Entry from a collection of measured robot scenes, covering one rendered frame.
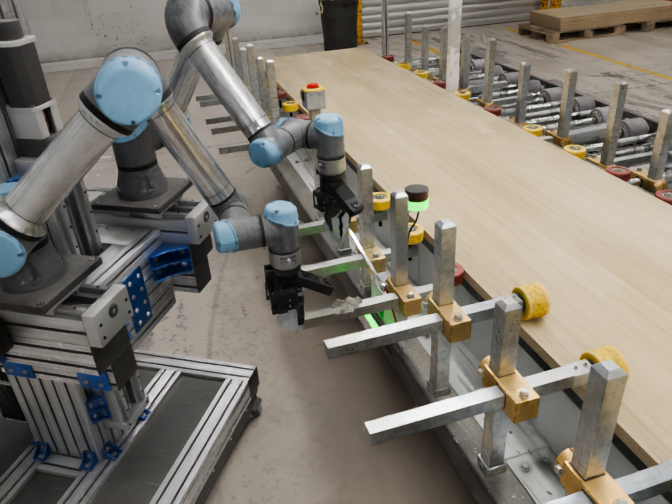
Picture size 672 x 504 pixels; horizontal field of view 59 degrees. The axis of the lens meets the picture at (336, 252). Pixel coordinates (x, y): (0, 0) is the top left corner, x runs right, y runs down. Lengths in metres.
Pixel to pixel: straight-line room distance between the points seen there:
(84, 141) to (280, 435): 1.52
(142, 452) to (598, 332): 1.49
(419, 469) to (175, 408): 0.91
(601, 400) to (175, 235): 1.31
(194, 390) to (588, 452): 1.65
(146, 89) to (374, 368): 1.80
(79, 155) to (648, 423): 1.18
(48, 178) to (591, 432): 1.05
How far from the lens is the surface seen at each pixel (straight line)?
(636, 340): 1.47
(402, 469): 2.29
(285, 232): 1.35
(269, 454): 2.37
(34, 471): 2.29
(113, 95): 1.19
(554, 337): 1.43
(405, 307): 1.56
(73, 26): 9.40
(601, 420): 0.97
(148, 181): 1.86
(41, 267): 1.51
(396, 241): 1.54
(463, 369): 1.74
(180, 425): 2.26
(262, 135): 1.52
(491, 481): 1.38
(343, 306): 1.54
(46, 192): 1.29
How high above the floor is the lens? 1.75
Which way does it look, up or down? 30 degrees down
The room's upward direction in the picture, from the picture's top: 4 degrees counter-clockwise
